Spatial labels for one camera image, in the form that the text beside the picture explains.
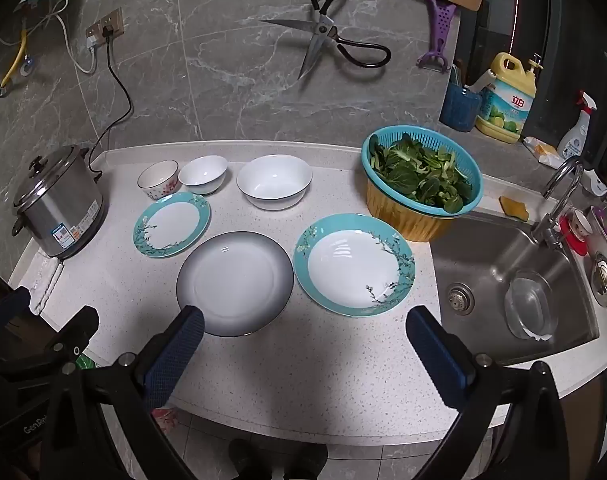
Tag small teal floral plate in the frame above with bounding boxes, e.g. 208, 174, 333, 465
133, 191, 211, 259

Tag yellow gas hose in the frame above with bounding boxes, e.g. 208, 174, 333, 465
0, 27, 29, 98

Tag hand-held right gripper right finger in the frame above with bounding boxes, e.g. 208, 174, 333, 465
406, 305, 570, 480

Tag grey rimmed plate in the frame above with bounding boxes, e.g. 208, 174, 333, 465
176, 231, 294, 337

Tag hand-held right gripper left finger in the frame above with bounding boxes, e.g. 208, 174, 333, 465
40, 305, 206, 480

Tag blue utensil holder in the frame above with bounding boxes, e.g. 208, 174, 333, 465
439, 65, 484, 133

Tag teal plastic colander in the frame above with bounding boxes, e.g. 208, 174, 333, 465
361, 125, 484, 217

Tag person's black shoe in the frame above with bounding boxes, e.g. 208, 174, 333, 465
228, 437, 268, 480
292, 442, 329, 480

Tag stainless steel sink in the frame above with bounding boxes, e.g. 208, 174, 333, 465
430, 210, 600, 367

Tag purple peeler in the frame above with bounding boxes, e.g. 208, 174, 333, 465
416, 0, 457, 75

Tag white folded cloth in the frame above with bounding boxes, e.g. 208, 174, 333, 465
20, 255, 64, 316

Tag large white bowl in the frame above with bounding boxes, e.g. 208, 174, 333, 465
236, 154, 313, 211

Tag white yellow packet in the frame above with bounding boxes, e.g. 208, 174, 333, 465
522, 136, 559, 168

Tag sink drain strainer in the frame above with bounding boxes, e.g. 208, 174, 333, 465
446, 282, 475, 317

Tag small white bowl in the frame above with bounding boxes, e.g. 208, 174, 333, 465
178, 155, 229, 196

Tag white spray bottle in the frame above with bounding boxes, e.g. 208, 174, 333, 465
556, 90, 598, 161

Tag wall socket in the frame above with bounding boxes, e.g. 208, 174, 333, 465
86, 7, 124, 41

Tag black power cable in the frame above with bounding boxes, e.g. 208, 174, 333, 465
86, 25, 134, 186

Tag green leafy vegetables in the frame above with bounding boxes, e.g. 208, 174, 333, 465
371, 135, 474, 211

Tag stainless steel rice cooker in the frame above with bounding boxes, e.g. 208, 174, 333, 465
12, 144, 107, 261

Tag metal faucet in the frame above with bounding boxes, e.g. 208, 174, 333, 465
529, 156, 587, 248

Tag yellow detergent bottle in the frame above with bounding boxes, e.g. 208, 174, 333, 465
475, 51, 538, 146

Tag black handled kitchen scissors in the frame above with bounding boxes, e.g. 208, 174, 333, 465
260, 0, 393, 81

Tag small floral bowl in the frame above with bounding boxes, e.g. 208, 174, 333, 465
137, 160, 180, 201

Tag red silicone mat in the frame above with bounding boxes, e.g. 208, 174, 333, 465
558, 215, 584, 256

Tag large teal floral plate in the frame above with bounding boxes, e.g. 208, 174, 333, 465
293, 213, 417, 319

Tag red white plastic bag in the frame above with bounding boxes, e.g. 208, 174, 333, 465
150, 406, 180, 436

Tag clear glass bowl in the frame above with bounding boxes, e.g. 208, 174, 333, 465
504, 270, 557, 343

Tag white ceramic cup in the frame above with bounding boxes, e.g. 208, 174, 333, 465
568, 208, 595, 241

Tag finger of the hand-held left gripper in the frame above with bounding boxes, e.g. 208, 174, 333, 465
33, 305, 100, 368
0, 287, 32, 346

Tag yellow sponge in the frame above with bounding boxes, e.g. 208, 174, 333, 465
499, 195, 531, 223

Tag white power cable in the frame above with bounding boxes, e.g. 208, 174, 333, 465
33, 0, 98, 75

